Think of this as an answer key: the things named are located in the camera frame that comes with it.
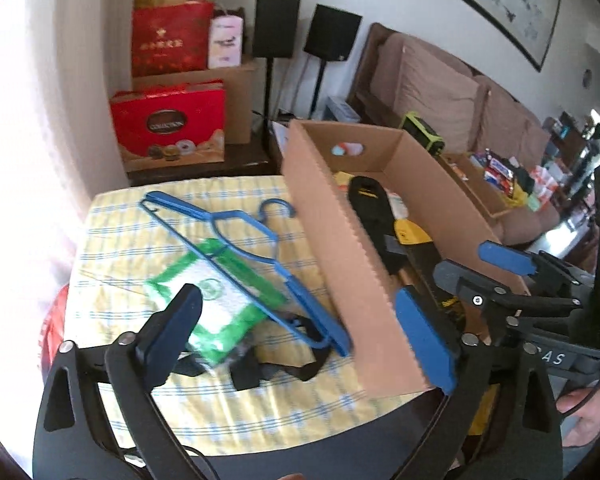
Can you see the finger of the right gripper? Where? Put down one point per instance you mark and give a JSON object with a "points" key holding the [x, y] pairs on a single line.
{"points": [[508, 259], [468, 285]]}

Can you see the person right hand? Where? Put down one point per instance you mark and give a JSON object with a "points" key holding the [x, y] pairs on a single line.
{"points": [[584, 404]]}

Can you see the red cookie gift box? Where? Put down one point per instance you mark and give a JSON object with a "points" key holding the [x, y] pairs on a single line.
{"points": [[169, 126]]}

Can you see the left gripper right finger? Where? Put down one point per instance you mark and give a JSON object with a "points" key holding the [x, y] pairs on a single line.
{"points": [[432, 336]]}

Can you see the black speaker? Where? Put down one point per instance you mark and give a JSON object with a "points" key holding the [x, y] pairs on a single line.
{"points": [[275, 28], [332, 34]]}

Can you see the brown cardboard box behind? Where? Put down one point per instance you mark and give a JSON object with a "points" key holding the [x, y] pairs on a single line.
{"points": [[238, 84]]}

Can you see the red gift bag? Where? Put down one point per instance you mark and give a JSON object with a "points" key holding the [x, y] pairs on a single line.
{"points": [[170, 39]]}

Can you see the green white desiccant packet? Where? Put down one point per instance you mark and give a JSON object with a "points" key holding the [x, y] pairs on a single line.
{"points": [[227, 316]]}

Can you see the white sheer curtain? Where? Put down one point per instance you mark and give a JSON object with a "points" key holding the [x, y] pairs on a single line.
{"points": [[57, 145]]}

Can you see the red plastic bag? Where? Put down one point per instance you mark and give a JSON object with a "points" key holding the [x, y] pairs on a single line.
{"points": [[53, 331]]}

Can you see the right black speaker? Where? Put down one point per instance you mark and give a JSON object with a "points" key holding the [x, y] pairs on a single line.
{"points": [[332, 34]]}

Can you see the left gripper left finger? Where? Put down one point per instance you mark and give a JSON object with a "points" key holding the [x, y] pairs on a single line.
{"points": [[164, 336]]}

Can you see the green black tool case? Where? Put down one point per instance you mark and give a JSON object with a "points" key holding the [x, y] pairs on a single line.
{"points": [[422, 133]]}

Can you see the pink white paper bag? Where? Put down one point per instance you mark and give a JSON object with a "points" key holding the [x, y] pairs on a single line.
{"points": [[225, 42]]}

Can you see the blue plastic clothes hanger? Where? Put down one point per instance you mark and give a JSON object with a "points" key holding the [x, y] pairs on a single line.
{"points": [[330, 333]]}

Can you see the yellow blue checkered cloth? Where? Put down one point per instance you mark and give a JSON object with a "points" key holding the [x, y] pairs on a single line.
{"points": [[134, 260]]}

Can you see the brown sofa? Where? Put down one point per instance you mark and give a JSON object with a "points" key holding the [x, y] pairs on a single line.
{"points": [[399, 73]]}

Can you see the left black speaker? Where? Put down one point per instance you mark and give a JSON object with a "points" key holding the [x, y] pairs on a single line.
{"points": [[275, 28]]}

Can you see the large open cardboard box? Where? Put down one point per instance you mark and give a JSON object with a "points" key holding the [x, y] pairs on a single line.
{"points": [[361, 288]]}

